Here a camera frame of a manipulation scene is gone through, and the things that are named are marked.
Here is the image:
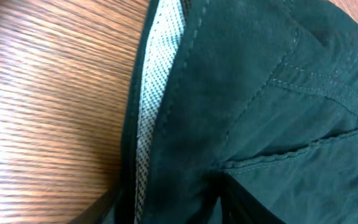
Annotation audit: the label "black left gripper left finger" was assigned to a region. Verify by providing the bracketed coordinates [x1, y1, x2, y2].
[68, 188, 120, 224]

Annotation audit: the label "black shorts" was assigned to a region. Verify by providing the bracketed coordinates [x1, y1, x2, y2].
[114, 0, 358, 223]

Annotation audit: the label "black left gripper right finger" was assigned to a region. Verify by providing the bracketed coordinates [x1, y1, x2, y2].
[221, 174, 285, 224]

